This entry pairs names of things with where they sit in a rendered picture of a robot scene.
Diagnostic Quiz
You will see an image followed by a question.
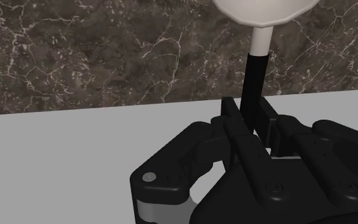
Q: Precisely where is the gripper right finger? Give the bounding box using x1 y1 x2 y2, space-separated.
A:
254 96 358 208

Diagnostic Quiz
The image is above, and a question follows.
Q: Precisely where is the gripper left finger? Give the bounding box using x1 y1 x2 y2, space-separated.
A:
130 96 292 224

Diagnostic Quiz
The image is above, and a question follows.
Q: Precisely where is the white ladle with black handle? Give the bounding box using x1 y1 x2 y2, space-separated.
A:
210 0 322 135

